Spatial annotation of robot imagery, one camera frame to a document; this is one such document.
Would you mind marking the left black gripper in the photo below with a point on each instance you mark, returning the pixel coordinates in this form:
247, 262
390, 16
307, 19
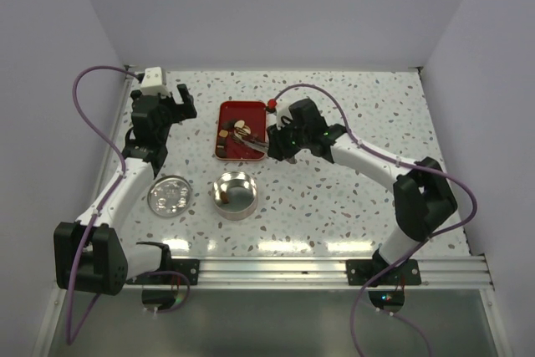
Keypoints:
186, 109

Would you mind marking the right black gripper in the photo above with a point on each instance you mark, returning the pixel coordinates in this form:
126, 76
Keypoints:
277, 148

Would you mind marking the metal tongs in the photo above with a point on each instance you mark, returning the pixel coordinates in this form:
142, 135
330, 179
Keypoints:
252, 143

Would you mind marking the brown cup chocolate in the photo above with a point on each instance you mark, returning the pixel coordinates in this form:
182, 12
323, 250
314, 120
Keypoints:
224, 197

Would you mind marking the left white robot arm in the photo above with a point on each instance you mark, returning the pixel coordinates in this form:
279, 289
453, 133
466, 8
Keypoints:
89, 256

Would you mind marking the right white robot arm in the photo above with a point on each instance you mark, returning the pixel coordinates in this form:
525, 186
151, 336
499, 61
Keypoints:
423, 199

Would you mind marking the dark brown square chocolate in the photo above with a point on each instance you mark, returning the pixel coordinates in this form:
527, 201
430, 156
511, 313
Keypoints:
226, 125

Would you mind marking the dark oval chocolate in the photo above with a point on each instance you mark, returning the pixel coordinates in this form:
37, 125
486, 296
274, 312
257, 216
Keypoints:
221, 152

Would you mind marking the red rectangular tray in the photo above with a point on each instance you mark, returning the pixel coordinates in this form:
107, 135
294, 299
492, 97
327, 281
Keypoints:
254, 115

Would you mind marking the round metal tin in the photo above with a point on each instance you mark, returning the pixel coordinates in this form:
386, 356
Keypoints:
242, 192

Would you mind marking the round metal tin lid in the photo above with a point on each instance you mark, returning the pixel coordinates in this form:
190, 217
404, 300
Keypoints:
169, 196

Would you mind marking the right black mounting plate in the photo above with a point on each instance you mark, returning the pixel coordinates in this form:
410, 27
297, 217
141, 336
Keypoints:
362, 271

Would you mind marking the black mounting plate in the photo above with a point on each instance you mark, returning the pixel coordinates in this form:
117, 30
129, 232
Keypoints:
362, 271
184, 271

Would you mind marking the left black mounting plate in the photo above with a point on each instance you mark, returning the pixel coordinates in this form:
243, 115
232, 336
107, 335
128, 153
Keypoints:
184, 271

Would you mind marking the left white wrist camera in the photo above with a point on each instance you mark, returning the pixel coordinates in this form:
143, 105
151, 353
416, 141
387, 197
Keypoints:
154, 81

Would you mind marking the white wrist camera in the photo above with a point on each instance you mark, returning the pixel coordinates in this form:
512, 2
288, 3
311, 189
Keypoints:
154, 81
283, 117

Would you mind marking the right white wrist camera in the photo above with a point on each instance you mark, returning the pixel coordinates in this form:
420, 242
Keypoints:
283, 117

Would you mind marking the aluminium front rail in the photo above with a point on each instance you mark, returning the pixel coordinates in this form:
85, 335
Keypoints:
330, 273

